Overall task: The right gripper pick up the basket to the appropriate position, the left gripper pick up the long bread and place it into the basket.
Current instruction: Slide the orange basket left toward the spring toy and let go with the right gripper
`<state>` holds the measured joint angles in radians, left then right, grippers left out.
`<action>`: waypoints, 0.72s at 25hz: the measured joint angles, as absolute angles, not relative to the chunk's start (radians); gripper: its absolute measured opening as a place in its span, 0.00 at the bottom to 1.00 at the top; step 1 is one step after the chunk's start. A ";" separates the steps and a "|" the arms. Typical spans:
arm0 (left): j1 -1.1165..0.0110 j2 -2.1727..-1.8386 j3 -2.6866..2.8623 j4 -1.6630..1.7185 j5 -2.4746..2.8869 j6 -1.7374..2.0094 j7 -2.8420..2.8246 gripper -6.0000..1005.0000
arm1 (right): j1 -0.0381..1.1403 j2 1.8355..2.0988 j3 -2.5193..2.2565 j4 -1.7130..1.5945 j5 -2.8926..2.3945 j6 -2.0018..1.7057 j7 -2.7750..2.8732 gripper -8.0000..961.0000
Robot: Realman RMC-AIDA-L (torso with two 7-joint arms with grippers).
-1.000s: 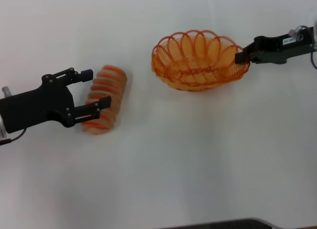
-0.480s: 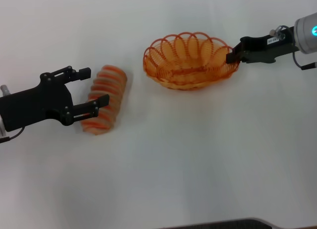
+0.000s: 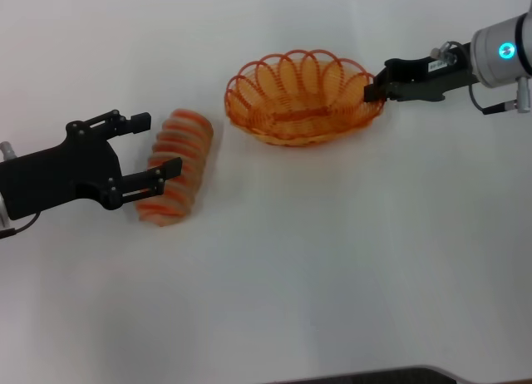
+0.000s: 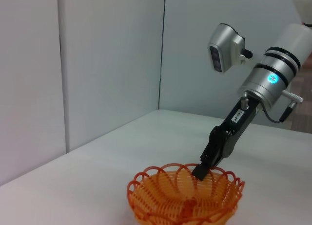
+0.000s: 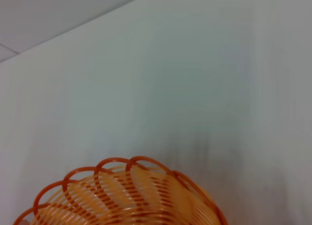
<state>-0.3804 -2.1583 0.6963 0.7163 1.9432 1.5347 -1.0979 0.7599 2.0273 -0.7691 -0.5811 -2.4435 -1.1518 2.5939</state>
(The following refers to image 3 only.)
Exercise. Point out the orange woven plastic basket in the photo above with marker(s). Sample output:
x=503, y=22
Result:
x=291, y=116

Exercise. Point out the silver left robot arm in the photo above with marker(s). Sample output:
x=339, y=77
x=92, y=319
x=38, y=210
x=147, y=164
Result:
x=2, y=211

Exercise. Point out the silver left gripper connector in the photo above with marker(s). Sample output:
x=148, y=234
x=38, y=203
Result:
x=7, y=151

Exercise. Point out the orange striped bread roll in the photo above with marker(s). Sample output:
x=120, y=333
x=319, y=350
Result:
x=187, y=143

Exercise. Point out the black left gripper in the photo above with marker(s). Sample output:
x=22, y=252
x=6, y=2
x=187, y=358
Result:
x=54, y=172

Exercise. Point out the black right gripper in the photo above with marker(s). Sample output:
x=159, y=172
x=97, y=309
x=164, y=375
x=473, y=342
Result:
x=440, y=78

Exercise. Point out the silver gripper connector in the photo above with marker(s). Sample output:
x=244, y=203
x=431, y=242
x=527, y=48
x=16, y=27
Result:
x=440, y=51
x=7, y=151

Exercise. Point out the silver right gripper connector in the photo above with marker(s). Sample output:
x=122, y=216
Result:
x=440, y=51

